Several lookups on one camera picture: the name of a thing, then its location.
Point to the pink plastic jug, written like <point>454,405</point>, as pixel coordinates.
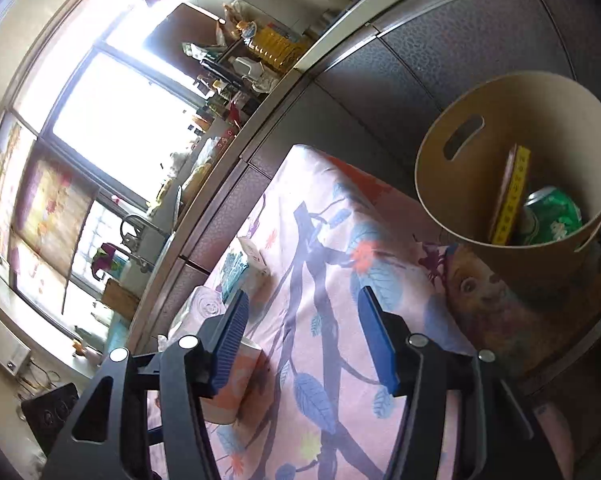
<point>105,260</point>

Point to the green drink can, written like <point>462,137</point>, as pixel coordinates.
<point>555,217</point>

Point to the dark kitchen counter cabinet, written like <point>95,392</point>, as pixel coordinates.
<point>380,75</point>

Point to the printed cartoon cloth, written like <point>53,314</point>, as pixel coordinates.
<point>485,290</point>

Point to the flat yellow carton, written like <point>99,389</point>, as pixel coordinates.
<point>513,195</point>

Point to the pink paper cup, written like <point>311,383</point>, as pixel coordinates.
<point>240,385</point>

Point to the printed window film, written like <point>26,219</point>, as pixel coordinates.
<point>55,215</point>

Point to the kitchen window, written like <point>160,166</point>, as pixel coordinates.
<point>120,125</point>

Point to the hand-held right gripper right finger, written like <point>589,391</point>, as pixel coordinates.
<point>378,340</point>

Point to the blue printed packet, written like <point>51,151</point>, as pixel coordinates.
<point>234,272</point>

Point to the white wall box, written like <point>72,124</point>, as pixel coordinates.
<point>3,342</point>

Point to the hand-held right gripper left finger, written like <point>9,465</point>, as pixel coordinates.
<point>230,340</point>

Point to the beige round waste bin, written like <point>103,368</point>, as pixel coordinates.
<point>480,185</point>

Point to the small white carton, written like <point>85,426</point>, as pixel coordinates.
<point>255,260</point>

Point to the pink floral tablecloth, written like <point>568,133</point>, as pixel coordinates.
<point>320,270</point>

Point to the white plastic jug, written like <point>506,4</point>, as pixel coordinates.
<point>245,67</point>

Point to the yellow cooking oil bottle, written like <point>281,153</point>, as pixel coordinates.
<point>278,47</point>

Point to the black flat device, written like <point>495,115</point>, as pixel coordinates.
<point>50,410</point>

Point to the wooden cutting board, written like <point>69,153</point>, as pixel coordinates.
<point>120,300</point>

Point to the metal sink faucet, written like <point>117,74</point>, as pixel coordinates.
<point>133,232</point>

